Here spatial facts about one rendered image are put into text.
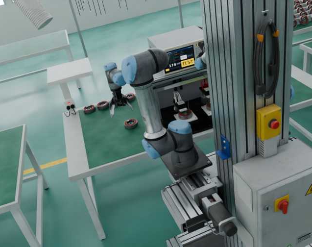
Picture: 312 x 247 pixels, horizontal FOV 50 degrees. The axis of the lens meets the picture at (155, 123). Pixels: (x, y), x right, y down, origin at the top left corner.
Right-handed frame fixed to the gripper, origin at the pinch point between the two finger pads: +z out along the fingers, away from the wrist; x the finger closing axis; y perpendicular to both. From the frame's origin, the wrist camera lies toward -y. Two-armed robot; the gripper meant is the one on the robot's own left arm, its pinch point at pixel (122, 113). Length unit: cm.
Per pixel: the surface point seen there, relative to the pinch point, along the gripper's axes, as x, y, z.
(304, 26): 255, -131, 40
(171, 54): 54, -42, -12
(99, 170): -25, -9, 43
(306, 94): 149, -4, 40
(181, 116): 49, -25, 34
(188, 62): 66, -41, -2
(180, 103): 52, -35, 28
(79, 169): -38, -14, 40
